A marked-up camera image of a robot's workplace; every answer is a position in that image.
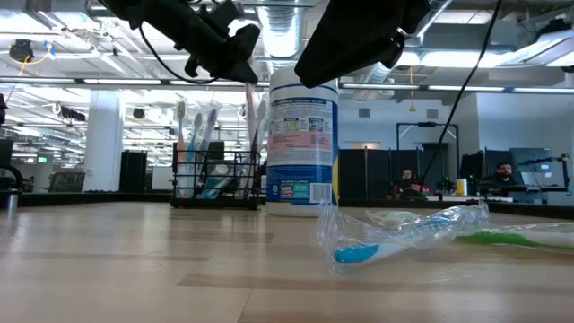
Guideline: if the white building pillar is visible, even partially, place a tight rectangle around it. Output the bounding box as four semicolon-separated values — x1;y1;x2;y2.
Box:
83;89;126;194

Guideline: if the yellow hanging pendant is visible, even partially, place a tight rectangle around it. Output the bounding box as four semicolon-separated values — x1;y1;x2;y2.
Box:
407;66;417;113

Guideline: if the black ceiling device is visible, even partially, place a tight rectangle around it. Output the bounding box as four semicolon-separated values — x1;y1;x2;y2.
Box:
7;38;36;64

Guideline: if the grey mesh office chair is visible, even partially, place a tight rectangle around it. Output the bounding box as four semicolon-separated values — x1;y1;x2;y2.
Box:
48;170;87;195

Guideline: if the large black monitor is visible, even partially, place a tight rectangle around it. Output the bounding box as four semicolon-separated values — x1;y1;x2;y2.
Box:
171;141;226;163

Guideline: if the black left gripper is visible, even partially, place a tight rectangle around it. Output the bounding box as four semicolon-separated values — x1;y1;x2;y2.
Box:
147;0;262;85

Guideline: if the round silver ventilation duct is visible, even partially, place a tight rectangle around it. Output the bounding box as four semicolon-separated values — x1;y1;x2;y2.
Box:
256;4;331;75

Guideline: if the wide black room divider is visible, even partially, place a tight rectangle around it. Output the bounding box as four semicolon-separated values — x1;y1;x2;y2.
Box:
337;146;451;208

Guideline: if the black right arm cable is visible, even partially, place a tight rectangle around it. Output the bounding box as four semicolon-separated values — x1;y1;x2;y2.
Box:
419;0;504;192

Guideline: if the black aluminium table frame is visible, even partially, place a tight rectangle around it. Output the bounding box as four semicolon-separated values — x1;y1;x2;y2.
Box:
16;190;574;222

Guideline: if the green toothbrush in clear wrapper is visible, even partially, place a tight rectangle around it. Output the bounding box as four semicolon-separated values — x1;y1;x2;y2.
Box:
255;100;271;199
363;208;574;253

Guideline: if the silver metal post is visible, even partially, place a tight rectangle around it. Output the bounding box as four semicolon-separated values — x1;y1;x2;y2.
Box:
5;188;21;212

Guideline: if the long ceiling light bar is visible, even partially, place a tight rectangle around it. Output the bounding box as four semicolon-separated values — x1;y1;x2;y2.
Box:
339;83;508;92
0;77;271;87

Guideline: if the blue toothbrush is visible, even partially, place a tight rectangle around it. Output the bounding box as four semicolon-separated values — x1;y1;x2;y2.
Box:
316;200;491;275

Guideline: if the white blue wipes canister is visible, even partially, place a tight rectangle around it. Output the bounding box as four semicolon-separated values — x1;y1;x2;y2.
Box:
265;65;340;219

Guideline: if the black wire basket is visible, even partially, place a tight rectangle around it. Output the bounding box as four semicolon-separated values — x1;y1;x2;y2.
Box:
169;149;264;211

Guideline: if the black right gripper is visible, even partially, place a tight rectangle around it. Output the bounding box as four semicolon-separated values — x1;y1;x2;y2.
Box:
293;0;431;89

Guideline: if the person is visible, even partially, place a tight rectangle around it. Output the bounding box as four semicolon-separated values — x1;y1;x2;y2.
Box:
483;161;525;188
388;167;435;201

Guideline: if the black gantry frame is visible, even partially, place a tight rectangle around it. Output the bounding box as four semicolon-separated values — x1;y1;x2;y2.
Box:
395;120;461;185

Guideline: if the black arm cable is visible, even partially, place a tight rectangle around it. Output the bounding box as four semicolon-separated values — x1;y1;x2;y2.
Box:
419;0;504;192
137;24;221;86

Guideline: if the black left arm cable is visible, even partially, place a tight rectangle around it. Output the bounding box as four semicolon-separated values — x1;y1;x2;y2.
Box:
137;24;221;86

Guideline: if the narrow black room divider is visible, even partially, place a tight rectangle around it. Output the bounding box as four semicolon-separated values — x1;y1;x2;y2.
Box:
117;150;149;194

